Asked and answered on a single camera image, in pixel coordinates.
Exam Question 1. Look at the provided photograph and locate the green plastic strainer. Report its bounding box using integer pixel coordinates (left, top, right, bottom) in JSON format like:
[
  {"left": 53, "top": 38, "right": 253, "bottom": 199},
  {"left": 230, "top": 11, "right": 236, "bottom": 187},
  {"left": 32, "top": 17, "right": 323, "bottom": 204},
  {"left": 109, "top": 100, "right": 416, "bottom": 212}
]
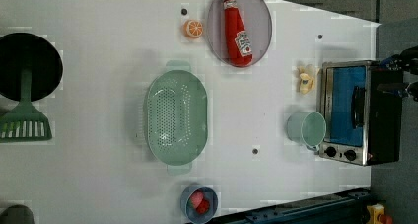
[{"left": 145, "top": 60, "right": 208, "bottom": 176}]

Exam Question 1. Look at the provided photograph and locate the red ketchup bottle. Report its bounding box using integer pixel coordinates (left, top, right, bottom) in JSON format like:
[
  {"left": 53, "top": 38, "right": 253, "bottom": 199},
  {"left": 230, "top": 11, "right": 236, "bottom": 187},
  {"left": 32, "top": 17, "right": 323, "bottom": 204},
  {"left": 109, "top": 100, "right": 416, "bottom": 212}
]
[{"left": 223, "top": 0, "right": 253, "bottom": 67}]

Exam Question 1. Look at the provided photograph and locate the orange slice toy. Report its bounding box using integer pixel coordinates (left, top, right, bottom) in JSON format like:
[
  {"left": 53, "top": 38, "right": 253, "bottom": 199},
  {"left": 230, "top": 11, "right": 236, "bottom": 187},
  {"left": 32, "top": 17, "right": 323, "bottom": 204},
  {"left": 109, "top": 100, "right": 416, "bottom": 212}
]
[{"left": 182, "top": 20, "right": 203, "bottom": 39}]

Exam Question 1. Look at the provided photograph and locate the pink toy fruit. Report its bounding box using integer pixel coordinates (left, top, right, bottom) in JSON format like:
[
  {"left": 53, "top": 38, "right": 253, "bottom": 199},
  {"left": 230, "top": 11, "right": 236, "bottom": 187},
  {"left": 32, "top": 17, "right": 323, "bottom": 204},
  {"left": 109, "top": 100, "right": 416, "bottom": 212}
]
[{"left": 189, "top": 190, "right": 204, "bottom": 208}]

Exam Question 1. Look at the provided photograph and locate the red toy fruit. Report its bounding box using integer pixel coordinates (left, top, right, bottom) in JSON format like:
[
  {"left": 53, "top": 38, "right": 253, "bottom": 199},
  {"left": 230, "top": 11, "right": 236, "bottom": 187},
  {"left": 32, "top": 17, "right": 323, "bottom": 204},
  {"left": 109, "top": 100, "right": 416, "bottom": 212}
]
[{"left": 196, "top": 199, "right": 210, "bottom": 215}]

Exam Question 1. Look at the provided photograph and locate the green mug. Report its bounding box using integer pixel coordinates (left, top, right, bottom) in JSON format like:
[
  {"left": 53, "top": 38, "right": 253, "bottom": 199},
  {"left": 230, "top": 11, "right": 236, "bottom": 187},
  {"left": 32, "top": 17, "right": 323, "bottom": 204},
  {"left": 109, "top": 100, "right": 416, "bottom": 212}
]
[{"left": 286, "top": 112, "right": 326, "bottom": 152}]

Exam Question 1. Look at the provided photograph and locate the peeled banana toy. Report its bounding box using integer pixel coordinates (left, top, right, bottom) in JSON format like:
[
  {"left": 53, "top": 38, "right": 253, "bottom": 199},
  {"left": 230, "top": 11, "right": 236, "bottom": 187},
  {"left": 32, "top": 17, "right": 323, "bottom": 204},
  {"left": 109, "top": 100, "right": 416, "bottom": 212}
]
[{"left": 298, "top": 64, "right": 320, "bottom": 95}]

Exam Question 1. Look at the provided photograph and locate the grey round plate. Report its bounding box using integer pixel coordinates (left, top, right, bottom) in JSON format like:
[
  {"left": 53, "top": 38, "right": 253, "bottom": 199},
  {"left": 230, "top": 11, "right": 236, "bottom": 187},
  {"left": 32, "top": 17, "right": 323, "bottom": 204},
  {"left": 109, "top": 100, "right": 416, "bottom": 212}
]
[{"left": 206, "top": 0, "right": 272, "bottom": 67}]

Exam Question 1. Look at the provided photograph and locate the silver black toaster oven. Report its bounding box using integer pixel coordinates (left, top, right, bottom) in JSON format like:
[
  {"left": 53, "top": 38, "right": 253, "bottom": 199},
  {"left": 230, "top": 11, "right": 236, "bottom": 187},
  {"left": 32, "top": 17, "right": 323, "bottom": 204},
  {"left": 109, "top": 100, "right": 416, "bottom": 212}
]
[{"left": 319, "top": 60, "right": 403, "bottom": 166}]

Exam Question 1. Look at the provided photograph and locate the green slotted spatula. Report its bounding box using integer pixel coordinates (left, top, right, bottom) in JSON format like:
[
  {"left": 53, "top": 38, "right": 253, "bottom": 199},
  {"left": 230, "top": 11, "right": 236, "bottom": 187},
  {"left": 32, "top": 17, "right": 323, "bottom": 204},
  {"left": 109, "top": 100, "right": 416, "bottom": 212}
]
[{"left": 0, "top": 69, "right": 52, "bottom": 143}]

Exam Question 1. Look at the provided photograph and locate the black frying pan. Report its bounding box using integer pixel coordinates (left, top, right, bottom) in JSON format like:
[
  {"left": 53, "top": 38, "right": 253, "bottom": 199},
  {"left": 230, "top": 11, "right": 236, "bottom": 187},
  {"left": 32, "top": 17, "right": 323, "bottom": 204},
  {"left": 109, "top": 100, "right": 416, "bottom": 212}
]
[{"left": 0, "top": 33, "right": 63, "bottom": 102}]

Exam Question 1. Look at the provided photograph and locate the yellow red clamp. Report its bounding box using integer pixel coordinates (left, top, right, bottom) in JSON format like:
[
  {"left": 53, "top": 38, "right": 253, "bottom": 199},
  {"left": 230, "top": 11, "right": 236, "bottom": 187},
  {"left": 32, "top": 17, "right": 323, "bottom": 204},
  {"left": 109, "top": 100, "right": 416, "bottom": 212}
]
[{"left": 367, "top": 204, "right": 393, "bottom": 224}]

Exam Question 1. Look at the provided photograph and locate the grey object at corner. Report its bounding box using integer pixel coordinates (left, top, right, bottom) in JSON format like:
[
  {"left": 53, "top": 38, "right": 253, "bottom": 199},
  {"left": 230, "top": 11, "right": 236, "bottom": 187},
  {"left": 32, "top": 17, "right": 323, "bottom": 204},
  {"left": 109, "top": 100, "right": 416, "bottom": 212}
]
[{"left": 0, "top": 205, "right": 35, "bottom": 224}]

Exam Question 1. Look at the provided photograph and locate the dark blue metal frame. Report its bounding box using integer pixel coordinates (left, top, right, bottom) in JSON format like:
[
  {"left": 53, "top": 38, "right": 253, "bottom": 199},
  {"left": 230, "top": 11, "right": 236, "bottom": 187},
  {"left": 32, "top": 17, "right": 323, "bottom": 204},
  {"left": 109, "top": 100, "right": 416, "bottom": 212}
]
[{"left": 208, "top": 188, "right": 375, "bottom": 224}]

